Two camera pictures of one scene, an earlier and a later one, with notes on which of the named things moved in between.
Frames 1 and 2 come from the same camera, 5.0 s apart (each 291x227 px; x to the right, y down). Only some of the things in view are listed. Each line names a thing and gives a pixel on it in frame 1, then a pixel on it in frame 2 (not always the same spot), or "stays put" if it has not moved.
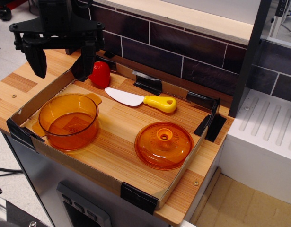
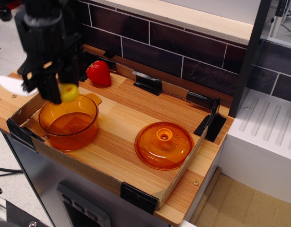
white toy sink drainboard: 260,149 stays put
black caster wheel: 4,13 stays put
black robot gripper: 59,26 to 49,32
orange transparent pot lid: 163,145 stays put
